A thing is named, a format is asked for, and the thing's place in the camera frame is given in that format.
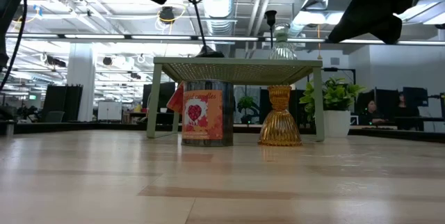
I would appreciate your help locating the white office cabinet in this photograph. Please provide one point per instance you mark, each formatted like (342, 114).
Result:
(109, 111)

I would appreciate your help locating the black metal candlestick holder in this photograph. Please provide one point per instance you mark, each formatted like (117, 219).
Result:
(208, 53)
(270, 17)

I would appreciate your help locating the green perforated metal shelf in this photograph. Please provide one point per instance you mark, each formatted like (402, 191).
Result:
(243, 62)

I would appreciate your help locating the small green office plant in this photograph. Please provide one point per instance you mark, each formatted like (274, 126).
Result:
(246, 104)

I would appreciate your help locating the black ceiling dome device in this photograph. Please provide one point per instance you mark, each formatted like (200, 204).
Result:
(167, 14)

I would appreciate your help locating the person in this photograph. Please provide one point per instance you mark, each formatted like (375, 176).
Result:
(372, 111)
(403, 105)

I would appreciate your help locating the black office partition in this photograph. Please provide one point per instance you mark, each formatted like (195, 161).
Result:
(62, 102)

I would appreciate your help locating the long linear ceiling light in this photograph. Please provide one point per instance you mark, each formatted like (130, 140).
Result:
(104, 37)

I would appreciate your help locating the amber ribbed glass candle holder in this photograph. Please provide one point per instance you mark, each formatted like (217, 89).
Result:
(280, 126)

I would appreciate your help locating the orange label candle tin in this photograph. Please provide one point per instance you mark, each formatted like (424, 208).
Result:
(205, 116)

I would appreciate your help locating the white building column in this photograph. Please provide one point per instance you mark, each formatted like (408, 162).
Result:
(80, 92)

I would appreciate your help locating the orange paper tag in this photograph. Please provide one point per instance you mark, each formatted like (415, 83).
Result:
(176, 100)

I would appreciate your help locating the green plant in white pot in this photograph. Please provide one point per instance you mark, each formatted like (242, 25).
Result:
(335, 123)

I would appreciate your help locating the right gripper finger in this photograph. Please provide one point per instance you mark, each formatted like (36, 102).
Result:
(365, 33)
(361, 15)

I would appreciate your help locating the clear ribbed glass candle holder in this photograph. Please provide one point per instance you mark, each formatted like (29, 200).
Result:
(282, 50)

